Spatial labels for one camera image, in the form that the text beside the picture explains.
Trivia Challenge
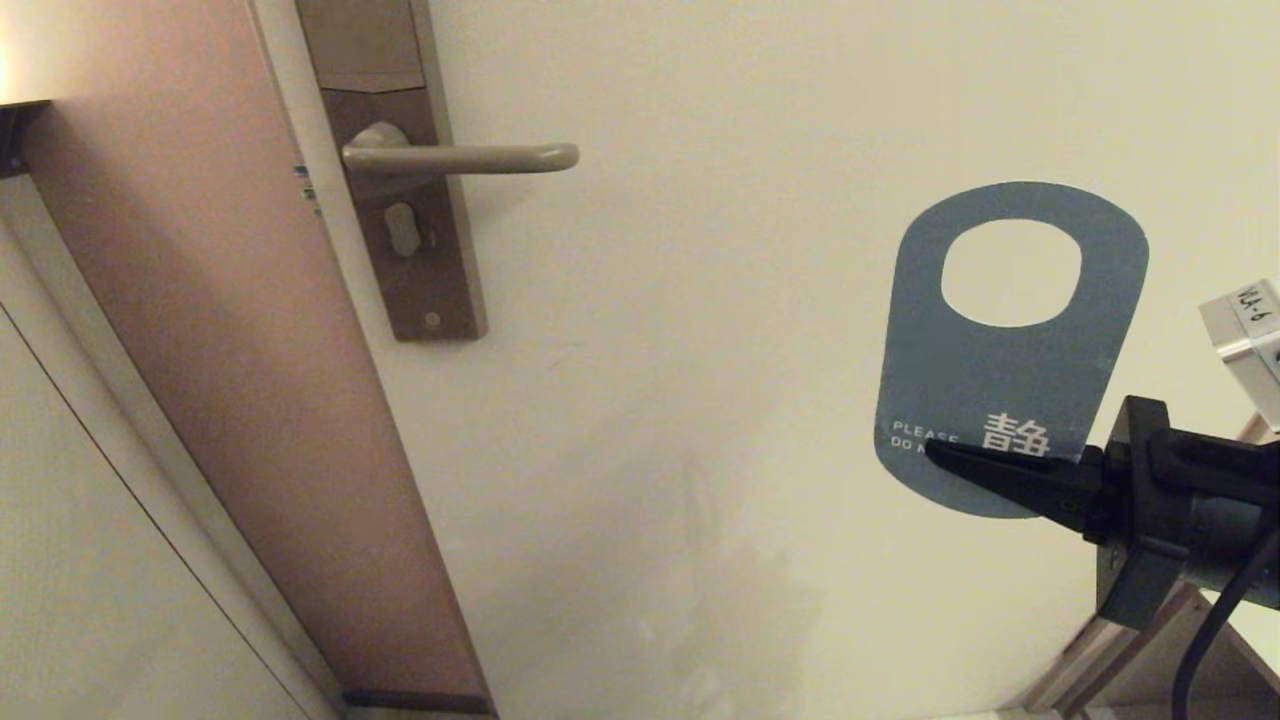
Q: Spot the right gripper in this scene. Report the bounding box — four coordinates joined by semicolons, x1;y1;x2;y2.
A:
924;396;1280;632

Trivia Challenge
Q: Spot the black cable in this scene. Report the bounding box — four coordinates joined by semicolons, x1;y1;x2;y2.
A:
1171;528;1280;720

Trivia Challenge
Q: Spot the wooden frame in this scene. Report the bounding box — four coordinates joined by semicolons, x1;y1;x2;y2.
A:
1018;412;1280;720

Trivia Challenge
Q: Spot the pale door frame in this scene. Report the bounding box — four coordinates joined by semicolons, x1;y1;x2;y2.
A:
0;172;347;720

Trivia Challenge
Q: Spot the bronze metal lock plate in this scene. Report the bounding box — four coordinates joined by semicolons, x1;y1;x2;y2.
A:
296;0;489;343

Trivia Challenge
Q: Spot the metal thumb turn knob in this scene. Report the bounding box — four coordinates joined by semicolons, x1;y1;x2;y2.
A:
385;202;424;259

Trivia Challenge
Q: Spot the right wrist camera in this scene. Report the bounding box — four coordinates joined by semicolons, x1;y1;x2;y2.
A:
1199;279;1280;433

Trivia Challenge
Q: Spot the white door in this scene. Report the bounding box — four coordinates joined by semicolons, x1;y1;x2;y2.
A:
18;0;1280;720

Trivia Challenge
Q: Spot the blue door hanger sign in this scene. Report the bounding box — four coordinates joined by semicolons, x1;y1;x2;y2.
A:
873;181;1150;520

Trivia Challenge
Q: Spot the metal door handle lever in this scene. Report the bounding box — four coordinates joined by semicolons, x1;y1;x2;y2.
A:
341;122;581;180

